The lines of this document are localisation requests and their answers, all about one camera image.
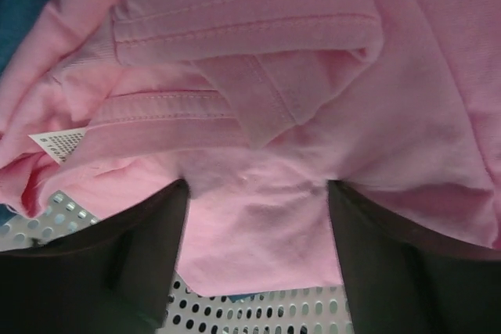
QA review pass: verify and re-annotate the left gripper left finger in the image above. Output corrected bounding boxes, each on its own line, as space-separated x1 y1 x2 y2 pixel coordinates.
1 180 189 333

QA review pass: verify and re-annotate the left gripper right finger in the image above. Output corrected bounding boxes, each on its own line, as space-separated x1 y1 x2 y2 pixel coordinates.
328 181 500 333

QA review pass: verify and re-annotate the pink towel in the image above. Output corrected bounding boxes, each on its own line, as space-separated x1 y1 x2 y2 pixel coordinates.
1 0 500 296

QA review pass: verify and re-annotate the white perforated plastic basket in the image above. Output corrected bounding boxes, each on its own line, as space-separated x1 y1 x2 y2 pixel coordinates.
1 192 355 333

